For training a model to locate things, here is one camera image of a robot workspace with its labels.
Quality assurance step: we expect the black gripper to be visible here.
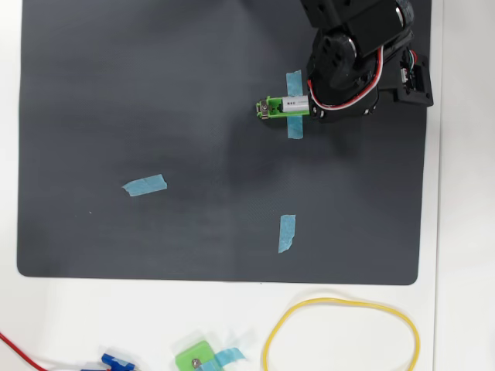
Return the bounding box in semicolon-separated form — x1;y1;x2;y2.
306;31;414;125

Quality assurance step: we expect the white cylindrical battery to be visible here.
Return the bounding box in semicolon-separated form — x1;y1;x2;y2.
281;95;310;114

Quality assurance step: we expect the green battery holder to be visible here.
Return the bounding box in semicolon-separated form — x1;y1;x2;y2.
255;96;310;122

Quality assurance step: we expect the long blue tape strip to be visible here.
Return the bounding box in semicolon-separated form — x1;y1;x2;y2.
285;69;305;140

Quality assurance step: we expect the short blue tape strip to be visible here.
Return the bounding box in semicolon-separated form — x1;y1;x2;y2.
277;214;297;255

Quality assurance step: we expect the blue tape strip torn end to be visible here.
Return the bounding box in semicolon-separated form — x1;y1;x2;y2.
121;174;169;198

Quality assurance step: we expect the dark grey work mat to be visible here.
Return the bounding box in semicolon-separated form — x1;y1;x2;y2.
15;0;433;286

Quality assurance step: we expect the yellow rubber band loop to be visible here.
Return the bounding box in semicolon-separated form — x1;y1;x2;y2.
261;296;422;371

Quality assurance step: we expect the blue tape on green block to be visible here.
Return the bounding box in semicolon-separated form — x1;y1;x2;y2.
195;346;248;371

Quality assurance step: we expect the green block with screw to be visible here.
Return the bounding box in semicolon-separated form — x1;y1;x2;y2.
174;339;218;371

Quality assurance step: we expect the blue plastic connector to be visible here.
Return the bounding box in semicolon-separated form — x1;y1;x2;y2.
80;352;137;371

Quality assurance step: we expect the red white black servo wire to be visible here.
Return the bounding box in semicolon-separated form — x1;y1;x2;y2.
307;45;387;112

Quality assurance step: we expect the black camera cable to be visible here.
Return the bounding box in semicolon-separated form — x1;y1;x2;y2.
400;49;419;71

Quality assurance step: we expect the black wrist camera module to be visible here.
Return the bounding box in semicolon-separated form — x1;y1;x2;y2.
392;48;435;108

